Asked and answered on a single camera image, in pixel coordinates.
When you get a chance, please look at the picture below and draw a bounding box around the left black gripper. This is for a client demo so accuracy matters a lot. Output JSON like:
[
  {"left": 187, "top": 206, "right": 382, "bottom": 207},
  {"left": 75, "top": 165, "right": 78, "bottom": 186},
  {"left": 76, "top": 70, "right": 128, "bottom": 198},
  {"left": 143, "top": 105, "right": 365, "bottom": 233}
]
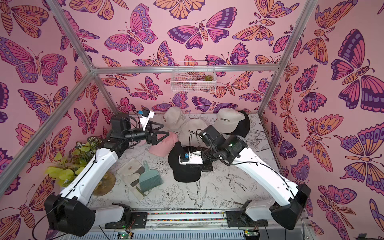
[{"left": 124, "top": 122, "right": 169, "bottom": 148}]

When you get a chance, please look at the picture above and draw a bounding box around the plain black cap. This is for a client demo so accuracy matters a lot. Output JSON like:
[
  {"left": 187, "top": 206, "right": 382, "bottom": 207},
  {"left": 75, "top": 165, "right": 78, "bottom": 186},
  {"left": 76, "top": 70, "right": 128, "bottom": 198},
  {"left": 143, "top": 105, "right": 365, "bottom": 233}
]
[{"left": 168, "top": 142, "right": 207, "bottom": 169}]

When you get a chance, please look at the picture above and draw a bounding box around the black cap with white patch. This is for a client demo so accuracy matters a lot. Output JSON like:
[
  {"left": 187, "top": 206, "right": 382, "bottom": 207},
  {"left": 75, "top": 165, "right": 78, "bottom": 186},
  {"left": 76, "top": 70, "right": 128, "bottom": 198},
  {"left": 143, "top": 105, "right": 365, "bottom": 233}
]
[{"left": 173, "top": 165, "right": 202, "bottom": 183}]

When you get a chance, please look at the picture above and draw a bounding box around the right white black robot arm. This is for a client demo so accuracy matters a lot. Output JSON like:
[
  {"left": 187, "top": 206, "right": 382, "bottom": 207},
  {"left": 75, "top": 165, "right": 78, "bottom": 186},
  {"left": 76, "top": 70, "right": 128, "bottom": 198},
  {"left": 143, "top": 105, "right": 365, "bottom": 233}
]
[{"left": 190, "top": 126, "right": 311, "bottom": 230}]

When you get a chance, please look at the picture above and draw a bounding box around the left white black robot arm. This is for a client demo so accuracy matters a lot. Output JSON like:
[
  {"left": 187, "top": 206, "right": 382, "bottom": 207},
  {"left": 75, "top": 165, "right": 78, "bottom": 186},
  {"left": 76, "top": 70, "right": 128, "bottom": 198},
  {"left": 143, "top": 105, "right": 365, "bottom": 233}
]
[{"left": 44, "top": 110, "right": 169, "bottom": 237}]

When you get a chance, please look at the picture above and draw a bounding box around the plain pink cap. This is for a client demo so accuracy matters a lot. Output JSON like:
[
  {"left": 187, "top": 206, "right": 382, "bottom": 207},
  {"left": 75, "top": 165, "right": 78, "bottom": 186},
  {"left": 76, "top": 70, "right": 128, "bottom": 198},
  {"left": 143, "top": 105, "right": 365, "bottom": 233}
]
[{"left": 149, "top": 132, "right": 179, "bottom": 158}]

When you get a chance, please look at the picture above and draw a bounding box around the cream cap rear left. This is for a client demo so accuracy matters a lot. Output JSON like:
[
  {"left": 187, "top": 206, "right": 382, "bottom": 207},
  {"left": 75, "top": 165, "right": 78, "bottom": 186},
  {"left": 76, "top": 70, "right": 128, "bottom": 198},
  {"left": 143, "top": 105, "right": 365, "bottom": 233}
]
[{"left": 162, "top": 107, "right": 187, "bottom": 132}]

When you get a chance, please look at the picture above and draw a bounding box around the cream Colorado cap middle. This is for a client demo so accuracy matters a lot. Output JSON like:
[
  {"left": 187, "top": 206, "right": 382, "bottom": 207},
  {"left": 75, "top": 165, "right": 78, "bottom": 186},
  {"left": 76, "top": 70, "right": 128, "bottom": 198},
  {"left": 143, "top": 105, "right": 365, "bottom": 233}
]
[{"left": 179, "top": 119, "right": 208, "bottom": 148}]

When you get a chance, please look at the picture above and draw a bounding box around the clear plastic dustpan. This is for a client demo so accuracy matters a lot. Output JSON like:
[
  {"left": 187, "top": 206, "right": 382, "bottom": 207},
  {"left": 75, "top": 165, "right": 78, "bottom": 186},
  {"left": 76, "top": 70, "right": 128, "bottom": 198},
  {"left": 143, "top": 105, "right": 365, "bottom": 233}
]
[{"left": 117, "top": 158, "right": 146, "bottom": 201}]

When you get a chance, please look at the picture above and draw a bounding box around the teal hand brush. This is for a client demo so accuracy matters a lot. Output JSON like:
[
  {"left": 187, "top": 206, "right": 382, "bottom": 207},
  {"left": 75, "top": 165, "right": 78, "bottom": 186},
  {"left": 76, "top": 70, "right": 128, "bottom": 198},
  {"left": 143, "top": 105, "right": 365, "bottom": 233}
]
[{"left": 139, "top": 161, "right": 163, "bottom": 192}]

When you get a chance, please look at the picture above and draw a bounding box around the small succulent in basket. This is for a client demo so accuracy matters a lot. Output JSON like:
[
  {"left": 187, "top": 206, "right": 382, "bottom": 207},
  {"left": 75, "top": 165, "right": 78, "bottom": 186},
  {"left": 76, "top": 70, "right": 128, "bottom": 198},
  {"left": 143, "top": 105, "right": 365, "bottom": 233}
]
[{"left": 204, "top": 76, "right": 214, "bottom": 82}]

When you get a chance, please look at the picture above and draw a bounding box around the potted green plant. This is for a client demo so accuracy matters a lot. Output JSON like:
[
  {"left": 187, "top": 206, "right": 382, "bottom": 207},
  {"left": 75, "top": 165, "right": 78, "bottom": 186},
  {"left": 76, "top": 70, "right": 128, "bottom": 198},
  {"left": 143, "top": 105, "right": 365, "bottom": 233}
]
[{"left": 45, "top": 136, "right": 116, "bottom": 197}]

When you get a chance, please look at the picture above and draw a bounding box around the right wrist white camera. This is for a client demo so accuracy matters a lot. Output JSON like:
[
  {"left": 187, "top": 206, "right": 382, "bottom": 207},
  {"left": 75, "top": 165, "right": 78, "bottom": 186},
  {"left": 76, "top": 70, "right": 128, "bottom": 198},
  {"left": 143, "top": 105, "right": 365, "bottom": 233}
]
[{"left": 179, "top": 151, "right": 204, "bottom": 165}]

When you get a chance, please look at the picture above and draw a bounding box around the wrist white camera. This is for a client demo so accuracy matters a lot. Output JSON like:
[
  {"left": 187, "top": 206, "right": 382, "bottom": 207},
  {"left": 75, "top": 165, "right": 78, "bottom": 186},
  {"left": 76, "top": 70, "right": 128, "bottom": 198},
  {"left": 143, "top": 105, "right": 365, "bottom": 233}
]
[
  {"left": 179, "top": 151, "right": 204, "bottom": 165},
  {"left": 139, "top": 110, "right": 155, "bottom": 130}
]

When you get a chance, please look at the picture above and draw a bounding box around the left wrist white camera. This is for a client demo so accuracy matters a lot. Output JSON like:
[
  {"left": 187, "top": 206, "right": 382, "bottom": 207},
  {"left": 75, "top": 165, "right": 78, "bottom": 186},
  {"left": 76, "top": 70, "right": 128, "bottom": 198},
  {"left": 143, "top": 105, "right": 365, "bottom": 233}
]
[{"left": 139, "top": 110, "right": 155, "bottom": 130}]

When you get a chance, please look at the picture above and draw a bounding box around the white wire basket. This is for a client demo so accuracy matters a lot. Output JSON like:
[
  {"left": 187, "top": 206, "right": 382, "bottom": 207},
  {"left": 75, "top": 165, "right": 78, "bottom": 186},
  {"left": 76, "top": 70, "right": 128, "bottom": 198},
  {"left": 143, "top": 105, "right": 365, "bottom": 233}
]
[{"left": 169, "top": 60, "right": 217, "bottom": 93}]

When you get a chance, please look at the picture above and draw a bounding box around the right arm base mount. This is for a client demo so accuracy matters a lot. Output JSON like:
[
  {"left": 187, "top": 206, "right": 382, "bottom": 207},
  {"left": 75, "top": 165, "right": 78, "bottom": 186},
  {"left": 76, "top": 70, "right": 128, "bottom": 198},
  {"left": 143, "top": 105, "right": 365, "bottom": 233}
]
[{"left": 223, "top": 211, "right": 269, "bottom": 228}]

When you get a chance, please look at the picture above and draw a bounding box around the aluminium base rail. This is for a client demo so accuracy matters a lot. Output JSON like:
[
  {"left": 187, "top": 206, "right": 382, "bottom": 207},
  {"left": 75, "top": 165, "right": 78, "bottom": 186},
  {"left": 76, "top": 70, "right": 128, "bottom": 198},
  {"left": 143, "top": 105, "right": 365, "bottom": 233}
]
[{"left": 55, "top": 208, "right": 317, "bottom": 240}]

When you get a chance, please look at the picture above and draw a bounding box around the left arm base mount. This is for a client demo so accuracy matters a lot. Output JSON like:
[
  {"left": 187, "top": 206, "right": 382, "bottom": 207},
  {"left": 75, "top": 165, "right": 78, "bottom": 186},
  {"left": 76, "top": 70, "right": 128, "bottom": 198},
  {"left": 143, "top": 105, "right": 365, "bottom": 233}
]
[{"left": 105, "top": 212, "right": 148, "bottom": 229}]

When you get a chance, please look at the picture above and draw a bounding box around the aluminium frame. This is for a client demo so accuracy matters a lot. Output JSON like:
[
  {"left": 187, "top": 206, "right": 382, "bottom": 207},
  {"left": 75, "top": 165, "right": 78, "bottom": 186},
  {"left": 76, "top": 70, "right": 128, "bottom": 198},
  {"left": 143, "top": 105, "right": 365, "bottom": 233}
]
[{"left": 1, "top": 1, "right": 318, "bottom": 194}]

